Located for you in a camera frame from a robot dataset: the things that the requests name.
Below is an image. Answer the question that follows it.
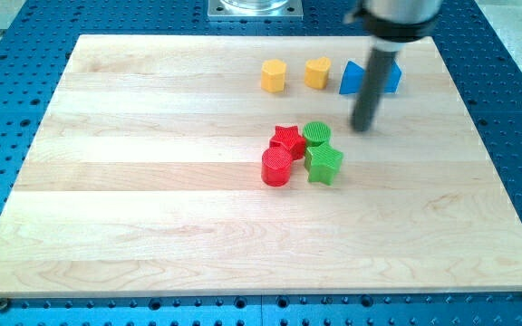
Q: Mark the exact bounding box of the light wooden board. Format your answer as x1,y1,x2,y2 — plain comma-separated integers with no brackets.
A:
0,35,522,298

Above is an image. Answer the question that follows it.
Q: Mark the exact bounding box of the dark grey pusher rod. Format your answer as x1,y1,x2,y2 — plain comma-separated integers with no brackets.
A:
351,48,397,132

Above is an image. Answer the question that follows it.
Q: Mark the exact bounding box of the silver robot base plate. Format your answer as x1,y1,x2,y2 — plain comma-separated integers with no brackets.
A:
207,0,304,20

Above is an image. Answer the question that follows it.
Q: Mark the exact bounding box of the green cylinder block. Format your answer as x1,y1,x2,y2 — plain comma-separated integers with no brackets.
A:
302,121,332,148

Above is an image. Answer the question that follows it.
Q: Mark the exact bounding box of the red cylinder block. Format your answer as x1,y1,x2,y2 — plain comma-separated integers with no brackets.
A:
261,147,293,187

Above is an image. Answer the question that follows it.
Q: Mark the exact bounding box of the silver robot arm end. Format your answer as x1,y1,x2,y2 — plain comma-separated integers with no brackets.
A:
343,0,443,53

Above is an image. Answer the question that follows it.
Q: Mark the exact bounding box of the red star block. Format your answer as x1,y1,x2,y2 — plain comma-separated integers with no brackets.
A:
269,126,306,160

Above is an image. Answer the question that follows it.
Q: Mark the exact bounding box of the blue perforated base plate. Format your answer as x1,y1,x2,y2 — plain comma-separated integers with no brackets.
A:
0,1,522,325

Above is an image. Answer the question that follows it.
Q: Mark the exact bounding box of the yellow hexagon block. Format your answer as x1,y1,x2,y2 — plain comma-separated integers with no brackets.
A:
261,59,287,93

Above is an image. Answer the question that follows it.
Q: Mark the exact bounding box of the blue triangle block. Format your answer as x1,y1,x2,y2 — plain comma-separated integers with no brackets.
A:
338,61,402,95

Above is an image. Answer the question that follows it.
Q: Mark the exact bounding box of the green star block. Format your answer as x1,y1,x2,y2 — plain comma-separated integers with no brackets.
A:
304,143,343,186

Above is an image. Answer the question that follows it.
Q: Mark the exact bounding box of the yellow heart block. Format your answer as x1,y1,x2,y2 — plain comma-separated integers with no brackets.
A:
304,57,332,90

